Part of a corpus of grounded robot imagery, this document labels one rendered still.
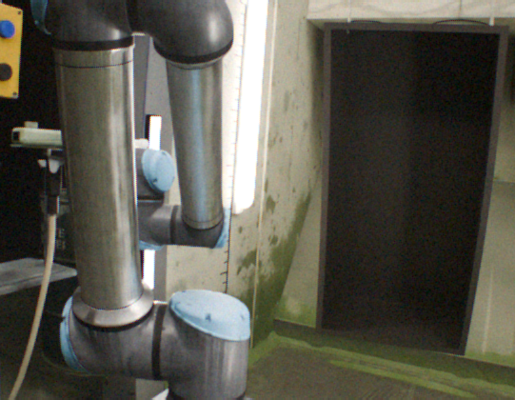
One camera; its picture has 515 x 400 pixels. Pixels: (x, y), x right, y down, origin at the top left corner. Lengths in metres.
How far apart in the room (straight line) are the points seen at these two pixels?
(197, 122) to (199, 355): 0.39
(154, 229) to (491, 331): 2.15
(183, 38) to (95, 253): 0.36
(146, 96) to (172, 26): 1.08
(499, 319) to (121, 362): 2.29
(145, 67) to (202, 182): 0.90
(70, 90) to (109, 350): 0.45
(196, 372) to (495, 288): 2.25
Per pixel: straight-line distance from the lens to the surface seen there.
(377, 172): 2.09
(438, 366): 2.82
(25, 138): 1.21
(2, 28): 1.49
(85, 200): 0.74
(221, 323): 0.85
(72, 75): 0.68
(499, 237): 3.03
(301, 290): 3.01
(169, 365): 0.88
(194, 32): 0.65
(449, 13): 2.87
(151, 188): 1.04
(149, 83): 1.73
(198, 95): 0.73
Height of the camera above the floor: 1.20
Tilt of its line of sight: 6 degrees down
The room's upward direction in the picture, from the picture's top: 4 degrees clockwise
